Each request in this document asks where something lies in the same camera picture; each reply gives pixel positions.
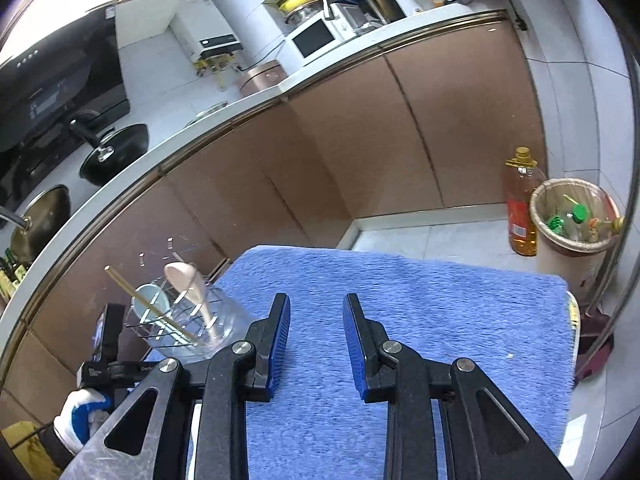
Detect black gas stove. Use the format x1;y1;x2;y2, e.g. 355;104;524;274
0;125;83;206

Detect beige trash bin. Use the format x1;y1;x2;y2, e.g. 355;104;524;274
529;178;624;302

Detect olive oil bottle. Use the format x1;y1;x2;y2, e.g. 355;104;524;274
0;247;29;302

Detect pink spoon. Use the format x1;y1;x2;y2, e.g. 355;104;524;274
164;261;222;347

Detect clear utensil holder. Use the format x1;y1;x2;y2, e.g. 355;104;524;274
130;280;257;367

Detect large oil bottle red label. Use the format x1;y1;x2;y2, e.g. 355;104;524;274
503;146;547;257

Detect white water heater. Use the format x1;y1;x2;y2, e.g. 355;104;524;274
169;4;245;62

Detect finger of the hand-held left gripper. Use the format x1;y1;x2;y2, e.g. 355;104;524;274
93;304;126;362

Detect black range hood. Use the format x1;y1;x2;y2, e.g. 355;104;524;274
0;2;132;153

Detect wooden chopstick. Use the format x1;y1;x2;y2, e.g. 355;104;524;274
104;266;197;345

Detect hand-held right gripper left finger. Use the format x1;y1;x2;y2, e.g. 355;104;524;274
60;294;292;480

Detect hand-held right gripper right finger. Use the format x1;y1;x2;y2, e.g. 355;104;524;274
343;293;574;480

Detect black wok with lid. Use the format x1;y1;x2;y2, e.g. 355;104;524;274
69;110;151;187

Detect person's left forearm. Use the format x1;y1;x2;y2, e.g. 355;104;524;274
0;419;78;480

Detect person's left hand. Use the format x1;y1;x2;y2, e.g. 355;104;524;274
52;388;114;456

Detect yellow gas valve pipes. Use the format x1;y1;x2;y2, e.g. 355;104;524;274
194;56;242;92

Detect brass wok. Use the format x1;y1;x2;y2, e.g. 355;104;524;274
0;185;72;267

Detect brown rice cooker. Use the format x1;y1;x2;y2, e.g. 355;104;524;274
238;60;287;99

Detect blue towel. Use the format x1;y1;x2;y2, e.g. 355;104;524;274
144;245;577;480

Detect white microwave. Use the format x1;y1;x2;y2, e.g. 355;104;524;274
290;16;342;59

